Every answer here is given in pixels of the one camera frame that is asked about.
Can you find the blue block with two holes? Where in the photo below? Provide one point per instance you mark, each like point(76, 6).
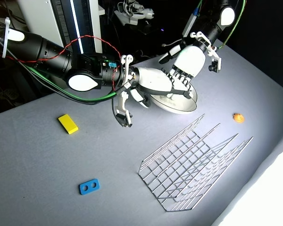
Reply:
point(89, 191)

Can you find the yellow rectangular block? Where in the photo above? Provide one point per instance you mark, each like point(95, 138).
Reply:
point(68, 123)

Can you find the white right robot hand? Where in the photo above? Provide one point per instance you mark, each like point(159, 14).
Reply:
point(153, 80)

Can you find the white plate with black rim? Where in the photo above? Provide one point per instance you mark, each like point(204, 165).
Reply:
point(177, 106)

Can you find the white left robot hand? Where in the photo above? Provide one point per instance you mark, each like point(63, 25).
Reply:
point(191, 58)

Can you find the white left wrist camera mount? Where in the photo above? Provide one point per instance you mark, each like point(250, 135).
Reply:
point(200, 35)

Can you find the orange swirl cookie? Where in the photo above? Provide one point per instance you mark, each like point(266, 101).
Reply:
point(238, 118)

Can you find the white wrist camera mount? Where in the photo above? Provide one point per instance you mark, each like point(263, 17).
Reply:
point(122, 103)
point(200, 35)

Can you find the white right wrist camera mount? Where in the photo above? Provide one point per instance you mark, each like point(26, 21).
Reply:
point(122, 103)

